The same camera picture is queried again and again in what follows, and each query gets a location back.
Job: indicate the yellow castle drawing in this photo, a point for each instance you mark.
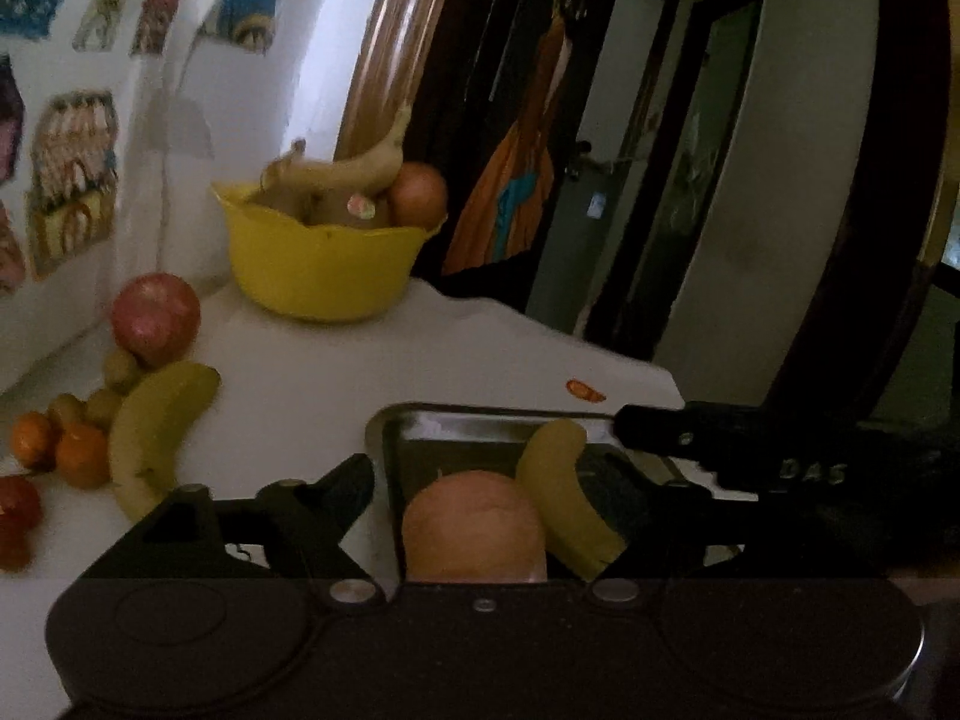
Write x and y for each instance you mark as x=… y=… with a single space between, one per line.
x=71 y=180

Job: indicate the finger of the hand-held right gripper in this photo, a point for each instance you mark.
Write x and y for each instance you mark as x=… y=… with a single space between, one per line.
x=679 y=431

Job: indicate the dark framed house drawing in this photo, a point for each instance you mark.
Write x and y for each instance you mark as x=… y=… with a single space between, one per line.
x=7 y=120

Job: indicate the large red apple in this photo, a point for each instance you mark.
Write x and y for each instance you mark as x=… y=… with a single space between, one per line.
x=156 y=319

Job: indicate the metal tray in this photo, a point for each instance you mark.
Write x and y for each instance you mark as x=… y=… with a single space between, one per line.
x=390 y=480

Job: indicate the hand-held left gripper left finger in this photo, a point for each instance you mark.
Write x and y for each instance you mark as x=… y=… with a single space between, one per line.
x=354 y=486

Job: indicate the brown house drawing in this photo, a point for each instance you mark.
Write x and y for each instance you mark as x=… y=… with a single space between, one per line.
x=7 y=247

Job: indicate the kiwi with sticker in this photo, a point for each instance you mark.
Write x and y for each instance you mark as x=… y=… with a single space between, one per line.
x=341 y=214

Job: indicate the pale orange apple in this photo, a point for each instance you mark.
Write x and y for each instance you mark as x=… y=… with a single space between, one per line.
x=472 y=529

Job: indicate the yellow plastic bowl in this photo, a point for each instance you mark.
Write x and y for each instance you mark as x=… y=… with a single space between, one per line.
x=315 y=270

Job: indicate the wooden door frame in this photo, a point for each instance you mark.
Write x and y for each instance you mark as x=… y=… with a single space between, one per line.
x=390 y=37

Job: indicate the round orange fruit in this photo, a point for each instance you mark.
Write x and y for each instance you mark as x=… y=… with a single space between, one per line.
x=418 y=195

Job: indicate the short green banana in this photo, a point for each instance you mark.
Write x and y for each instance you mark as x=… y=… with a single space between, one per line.
x=559 y=491

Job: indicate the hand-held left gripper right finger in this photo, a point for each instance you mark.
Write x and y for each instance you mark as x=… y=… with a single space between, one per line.
x=641 y=514

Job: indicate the tangerine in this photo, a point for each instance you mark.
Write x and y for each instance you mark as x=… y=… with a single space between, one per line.
x=31 y=439
x=81 y=456

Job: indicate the long green banana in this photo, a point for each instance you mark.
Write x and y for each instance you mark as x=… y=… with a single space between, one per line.
x=154 y=431

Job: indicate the small red fruit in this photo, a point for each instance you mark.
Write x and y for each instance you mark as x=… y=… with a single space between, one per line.
x=11 y=549
x=16 y=502

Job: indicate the ripe yellow banana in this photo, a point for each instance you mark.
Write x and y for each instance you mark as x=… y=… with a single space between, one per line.
x=352 y=165

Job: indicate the grey door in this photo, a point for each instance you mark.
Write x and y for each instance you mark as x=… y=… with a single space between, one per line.
x=592 y=255

